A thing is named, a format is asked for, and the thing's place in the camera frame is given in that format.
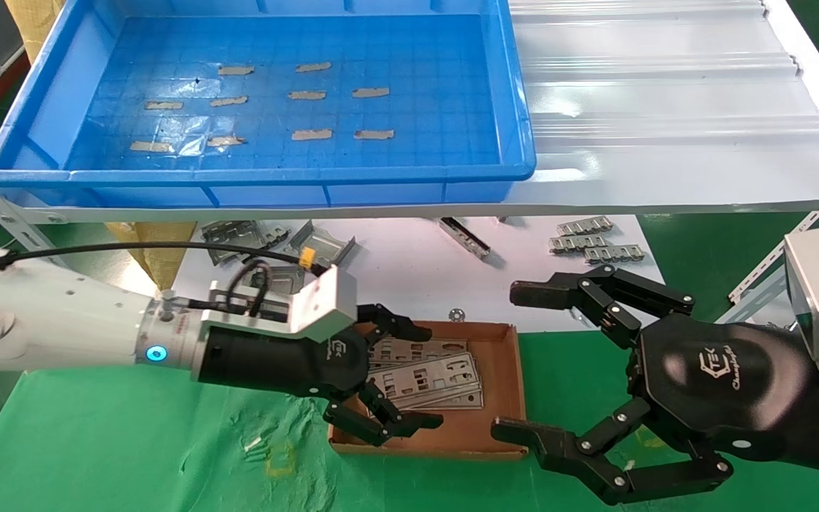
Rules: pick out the blue plastic tray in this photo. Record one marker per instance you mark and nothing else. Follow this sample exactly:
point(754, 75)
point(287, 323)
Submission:
point(416, 57)

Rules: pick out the white paper scraps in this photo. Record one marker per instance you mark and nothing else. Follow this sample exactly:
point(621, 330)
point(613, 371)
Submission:
point(253, 444)

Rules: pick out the beige tape piece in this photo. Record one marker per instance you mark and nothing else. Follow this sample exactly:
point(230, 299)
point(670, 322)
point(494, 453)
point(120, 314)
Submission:
point(229, 101)
point(374, 134)
point(371, 92)
point(163, 105)
point(236, 70)
point(313, 67)
point(312, 134)
point(151, 146)
point(307, 94)
point(226, 141)

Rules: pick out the flat grey metal bracket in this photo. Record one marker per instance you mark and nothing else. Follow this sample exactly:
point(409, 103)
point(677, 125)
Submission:
point(285, 277)

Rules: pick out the toothed metal strip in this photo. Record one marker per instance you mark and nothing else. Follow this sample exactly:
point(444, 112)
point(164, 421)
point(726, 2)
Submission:
point(585, 226)
point(616, 254)
point(578, 244)

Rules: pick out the white paper sheet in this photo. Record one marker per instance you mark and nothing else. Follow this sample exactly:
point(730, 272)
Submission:
point(409, 284)

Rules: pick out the white corrugated shelf board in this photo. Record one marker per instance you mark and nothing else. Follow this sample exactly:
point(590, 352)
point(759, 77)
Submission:
point(665, 107)

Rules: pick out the narrow metal rail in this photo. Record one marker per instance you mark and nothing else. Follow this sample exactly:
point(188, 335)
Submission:
point(464, 238)

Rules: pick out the white slotted angle bar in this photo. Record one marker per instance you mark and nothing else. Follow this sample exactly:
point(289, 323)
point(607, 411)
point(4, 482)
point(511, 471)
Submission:
point(765, 274)

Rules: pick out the brown cardboard box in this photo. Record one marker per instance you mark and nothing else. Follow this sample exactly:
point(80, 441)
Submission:
point(466, 434)

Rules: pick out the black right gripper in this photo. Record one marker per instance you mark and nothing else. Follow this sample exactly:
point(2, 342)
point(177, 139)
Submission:
point(715, 384)

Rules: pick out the green cloth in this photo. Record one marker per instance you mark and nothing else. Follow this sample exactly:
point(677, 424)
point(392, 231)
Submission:
point(132, 441)

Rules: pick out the grey stamped metal bracket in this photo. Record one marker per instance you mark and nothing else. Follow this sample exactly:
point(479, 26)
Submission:
point(228, 233)

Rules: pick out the folded grey metal bracket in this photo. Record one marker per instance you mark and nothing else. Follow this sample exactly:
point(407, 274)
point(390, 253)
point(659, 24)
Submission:
point(328, 245)

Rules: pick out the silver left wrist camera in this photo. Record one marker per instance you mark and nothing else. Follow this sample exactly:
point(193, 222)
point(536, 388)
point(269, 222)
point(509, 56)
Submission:
point(324, 302)

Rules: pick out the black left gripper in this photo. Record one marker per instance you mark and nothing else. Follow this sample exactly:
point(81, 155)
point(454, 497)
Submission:
point(274, 363)

